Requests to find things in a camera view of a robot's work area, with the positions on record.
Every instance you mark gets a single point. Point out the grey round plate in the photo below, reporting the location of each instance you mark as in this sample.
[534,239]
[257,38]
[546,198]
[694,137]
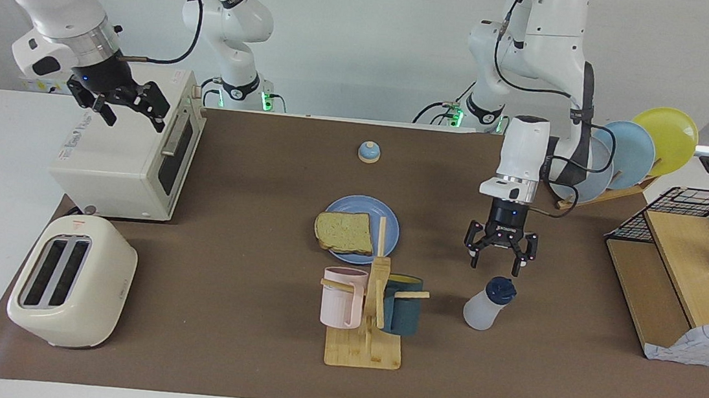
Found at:
[597,180]

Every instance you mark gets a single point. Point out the wooden shelf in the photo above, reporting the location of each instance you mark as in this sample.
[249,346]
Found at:
[680,263]

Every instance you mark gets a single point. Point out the wooden mug tree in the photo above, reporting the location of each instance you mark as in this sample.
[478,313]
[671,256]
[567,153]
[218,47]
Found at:
[362,352]

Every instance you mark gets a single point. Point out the pink ribbed mug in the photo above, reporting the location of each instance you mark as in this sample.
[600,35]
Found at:
[339,301]

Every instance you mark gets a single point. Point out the light blue round plate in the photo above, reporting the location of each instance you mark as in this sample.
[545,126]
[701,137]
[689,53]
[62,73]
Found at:
[635,151]

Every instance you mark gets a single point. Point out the white power strip box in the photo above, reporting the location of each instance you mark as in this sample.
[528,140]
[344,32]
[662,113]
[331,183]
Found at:
[30,84]

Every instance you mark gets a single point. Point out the seasoning bottle with blue cap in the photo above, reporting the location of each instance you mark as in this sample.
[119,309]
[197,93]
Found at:
[484,309]

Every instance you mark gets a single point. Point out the yellow round plate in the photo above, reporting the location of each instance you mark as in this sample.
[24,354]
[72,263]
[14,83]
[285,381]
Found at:
[676,136]

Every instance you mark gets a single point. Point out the wooden plate rack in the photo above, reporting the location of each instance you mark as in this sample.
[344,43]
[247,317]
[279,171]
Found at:
[615,195]

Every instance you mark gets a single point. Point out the brown table mat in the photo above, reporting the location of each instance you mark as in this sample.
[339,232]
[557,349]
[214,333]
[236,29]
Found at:
[246,247]

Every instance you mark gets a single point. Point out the white toaster oven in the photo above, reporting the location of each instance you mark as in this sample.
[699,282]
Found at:
[117,163]

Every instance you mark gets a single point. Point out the dark teal mug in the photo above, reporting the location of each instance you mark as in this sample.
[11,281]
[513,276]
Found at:
[402,314]

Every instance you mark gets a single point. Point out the cream two-slot toaster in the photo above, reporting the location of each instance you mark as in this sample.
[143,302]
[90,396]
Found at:
[98,291]

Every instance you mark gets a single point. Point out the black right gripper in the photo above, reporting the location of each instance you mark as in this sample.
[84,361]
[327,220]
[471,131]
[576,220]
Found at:
[106,77]

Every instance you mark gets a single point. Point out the toasted bread slice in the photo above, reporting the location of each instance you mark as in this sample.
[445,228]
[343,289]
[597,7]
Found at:
[345,232]

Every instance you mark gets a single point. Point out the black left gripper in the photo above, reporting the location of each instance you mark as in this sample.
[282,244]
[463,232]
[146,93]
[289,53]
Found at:
[505,223]

